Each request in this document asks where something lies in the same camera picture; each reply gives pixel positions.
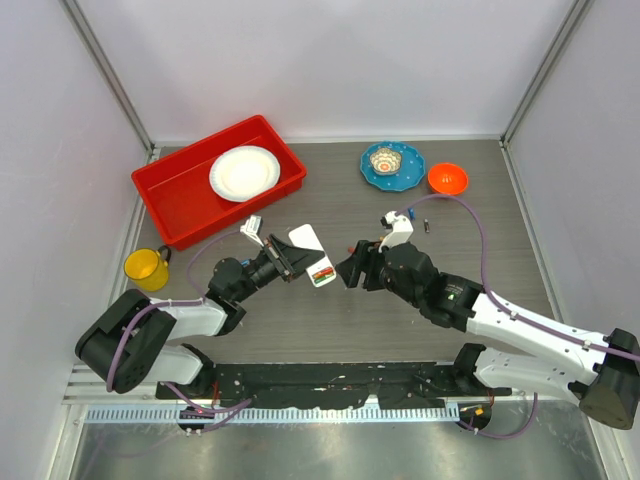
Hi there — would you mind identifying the yellow plastic mug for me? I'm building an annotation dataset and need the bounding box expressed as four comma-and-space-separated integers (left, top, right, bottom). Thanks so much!
123, 245, 172, 292

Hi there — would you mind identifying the red plastic bin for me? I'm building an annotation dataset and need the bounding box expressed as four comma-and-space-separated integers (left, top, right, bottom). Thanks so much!
131, 115, 307, 250

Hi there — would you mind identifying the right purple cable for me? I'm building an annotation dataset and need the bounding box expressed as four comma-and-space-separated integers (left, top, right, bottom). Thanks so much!
394, 193, 640, 439

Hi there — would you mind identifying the orange plastic bowl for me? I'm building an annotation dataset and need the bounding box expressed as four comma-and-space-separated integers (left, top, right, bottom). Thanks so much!
427, 163, 469, 195

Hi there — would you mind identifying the white remote control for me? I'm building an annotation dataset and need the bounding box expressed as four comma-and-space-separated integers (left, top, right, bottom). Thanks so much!
288, 224, 336, 288

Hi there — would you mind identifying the small patterned flower bowl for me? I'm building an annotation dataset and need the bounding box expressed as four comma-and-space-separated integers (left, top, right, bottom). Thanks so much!
369, 147, 403, 176

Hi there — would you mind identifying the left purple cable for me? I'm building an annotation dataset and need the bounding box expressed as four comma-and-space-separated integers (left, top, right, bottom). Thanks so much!
105, 229, 254, 433

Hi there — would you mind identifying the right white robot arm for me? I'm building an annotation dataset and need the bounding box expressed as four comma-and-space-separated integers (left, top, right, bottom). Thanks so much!
336, 241, 639, 430

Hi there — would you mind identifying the green battery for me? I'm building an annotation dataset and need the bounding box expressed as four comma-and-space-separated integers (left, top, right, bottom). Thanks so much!
313, 272, 334, 282

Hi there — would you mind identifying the blue ceramic plate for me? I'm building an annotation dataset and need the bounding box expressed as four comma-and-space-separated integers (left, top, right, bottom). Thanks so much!
360, 141, 426, 192

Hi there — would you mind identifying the white paper plate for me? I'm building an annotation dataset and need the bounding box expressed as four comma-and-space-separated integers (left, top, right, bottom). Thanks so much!
209, 146, 281, 203

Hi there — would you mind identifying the white slotted cable duct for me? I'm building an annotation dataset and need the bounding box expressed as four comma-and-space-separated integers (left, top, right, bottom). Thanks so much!
84, 403, 460, 424

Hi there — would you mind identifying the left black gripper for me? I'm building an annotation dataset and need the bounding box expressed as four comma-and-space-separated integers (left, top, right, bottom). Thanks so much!
233, 235, 324, 303

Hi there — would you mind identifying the purple cable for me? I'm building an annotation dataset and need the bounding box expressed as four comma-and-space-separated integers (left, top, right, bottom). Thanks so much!
105, 229, 254, 433
394, 193, 640, 439

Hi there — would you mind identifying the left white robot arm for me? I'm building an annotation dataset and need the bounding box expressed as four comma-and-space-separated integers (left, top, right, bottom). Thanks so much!
75, 235, 325, 399

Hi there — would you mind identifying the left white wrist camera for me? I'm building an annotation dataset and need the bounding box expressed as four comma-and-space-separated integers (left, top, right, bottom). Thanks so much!
239, 215, 264, 248

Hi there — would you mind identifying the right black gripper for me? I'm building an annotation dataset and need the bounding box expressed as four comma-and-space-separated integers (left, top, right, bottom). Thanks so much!
335, 240, 423, 309

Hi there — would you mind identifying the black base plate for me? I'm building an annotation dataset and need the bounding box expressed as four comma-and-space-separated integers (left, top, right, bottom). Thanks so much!
178, 362, 512, 410

